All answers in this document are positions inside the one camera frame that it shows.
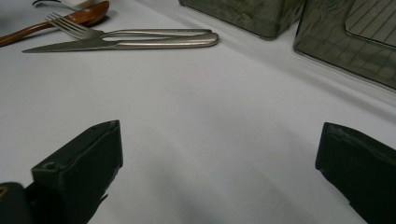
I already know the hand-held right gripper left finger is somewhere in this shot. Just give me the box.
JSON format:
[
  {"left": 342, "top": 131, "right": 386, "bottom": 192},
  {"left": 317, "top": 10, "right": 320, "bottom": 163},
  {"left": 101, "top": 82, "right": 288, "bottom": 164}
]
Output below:
[{"left": 29, "top": 119, "right": 124, "bottom": 224}]

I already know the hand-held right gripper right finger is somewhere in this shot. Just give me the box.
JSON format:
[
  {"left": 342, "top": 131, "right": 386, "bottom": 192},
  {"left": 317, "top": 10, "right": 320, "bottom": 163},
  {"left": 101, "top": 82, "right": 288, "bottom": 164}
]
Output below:
[{"left": 315, "top": 121, "right": 396, "bottom": 224}]

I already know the metal knife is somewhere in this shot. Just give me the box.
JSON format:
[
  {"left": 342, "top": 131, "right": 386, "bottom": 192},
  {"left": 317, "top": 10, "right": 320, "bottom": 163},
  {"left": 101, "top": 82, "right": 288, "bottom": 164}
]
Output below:
[{"left": 21, "top": 32, "right": 219, "bottom": 54}]

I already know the metal fork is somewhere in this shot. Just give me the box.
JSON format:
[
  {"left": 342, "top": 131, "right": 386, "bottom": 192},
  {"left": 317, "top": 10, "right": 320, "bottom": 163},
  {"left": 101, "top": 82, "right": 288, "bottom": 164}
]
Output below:
[{"left": 46, "top": 12, "right": 214, "bottom": 40}]

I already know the brown wooden spoon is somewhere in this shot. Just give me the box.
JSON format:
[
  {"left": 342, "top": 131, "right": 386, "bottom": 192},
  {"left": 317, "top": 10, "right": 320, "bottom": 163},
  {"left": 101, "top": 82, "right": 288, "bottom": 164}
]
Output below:
[{"left": 0, "top": 0, "right": 111, "bottom": 49}]

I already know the grey transparent plastic basket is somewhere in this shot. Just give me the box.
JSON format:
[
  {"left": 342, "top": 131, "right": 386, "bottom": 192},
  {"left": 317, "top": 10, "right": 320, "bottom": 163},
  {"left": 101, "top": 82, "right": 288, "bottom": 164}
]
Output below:
[
  {"left": 293, "top": 0, "right": 396, "bottom": 91},
  {"left": 178, "top": 0, "right": 306, "bottom": 41}
]

